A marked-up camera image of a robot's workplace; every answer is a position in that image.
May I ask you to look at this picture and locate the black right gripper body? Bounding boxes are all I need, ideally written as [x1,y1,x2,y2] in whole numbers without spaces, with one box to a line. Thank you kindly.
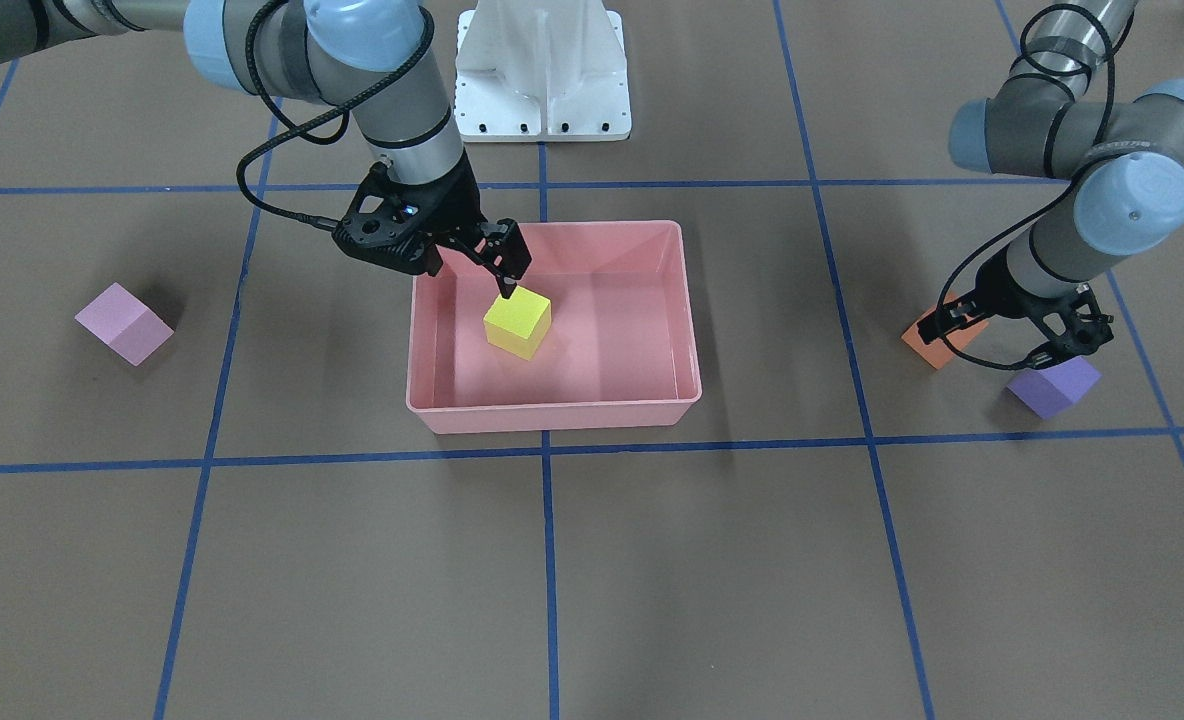
[412,160,485,261]

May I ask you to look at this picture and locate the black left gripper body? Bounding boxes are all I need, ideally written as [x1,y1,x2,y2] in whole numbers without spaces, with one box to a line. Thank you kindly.
[977,245,1068,332]

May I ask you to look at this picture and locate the yellow foam block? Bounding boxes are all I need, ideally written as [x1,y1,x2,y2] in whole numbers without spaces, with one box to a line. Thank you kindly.
[483,287,554,361]

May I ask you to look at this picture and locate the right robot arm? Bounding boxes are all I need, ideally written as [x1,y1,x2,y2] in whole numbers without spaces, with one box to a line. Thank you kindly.
[0,1,530,297]

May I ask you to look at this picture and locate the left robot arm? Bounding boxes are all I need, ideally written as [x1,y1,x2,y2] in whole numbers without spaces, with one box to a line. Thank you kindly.
[916,1,1184,372]

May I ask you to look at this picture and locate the pink plastic bin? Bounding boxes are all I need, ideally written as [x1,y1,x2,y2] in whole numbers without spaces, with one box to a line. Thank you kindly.
[405,220,702,433]

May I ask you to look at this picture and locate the purple foam block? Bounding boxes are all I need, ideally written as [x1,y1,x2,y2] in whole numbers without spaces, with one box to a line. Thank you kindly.
[1005,356,1101,420]

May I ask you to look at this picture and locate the pink foam block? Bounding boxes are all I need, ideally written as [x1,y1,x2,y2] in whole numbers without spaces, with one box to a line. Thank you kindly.
[75,282,173,366]

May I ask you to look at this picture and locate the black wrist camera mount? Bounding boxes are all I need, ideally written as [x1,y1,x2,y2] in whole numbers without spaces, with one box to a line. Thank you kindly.
[330,161,424,275]

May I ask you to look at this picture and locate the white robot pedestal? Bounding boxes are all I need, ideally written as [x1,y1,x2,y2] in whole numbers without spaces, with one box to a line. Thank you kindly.
[452,1,633,143]

